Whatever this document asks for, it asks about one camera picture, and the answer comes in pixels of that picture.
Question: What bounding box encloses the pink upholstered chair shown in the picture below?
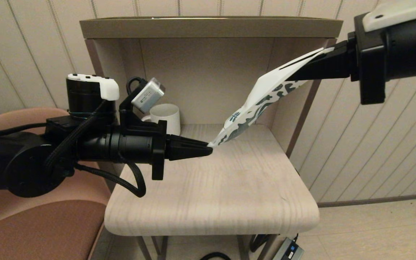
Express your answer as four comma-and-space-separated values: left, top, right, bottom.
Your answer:
0, 107, 113, 260

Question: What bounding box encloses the white ribbed ceramic mug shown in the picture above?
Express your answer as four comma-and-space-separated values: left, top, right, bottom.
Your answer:
141, 104, 181, 136

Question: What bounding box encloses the black left camera cable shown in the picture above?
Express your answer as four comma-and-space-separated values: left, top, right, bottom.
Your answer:
126, 77, 145, 95

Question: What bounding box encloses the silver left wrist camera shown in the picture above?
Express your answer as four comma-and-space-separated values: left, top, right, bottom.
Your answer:
131, 78, 166, 112

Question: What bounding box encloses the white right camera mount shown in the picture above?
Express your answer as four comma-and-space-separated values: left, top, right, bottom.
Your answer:
363, 0, 416, 32

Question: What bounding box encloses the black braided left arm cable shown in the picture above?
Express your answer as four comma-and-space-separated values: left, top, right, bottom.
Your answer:
45, 101, 146, 198

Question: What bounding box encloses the grey power adapter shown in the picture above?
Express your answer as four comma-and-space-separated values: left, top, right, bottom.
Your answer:
272, 238, 304, 260

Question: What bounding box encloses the white horse-print zip pouch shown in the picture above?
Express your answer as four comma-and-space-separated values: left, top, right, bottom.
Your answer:
208, 47, 335, 148

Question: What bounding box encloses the beige wooden hutch desk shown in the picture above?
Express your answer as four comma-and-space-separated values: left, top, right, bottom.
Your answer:
80, 16, 343, 260

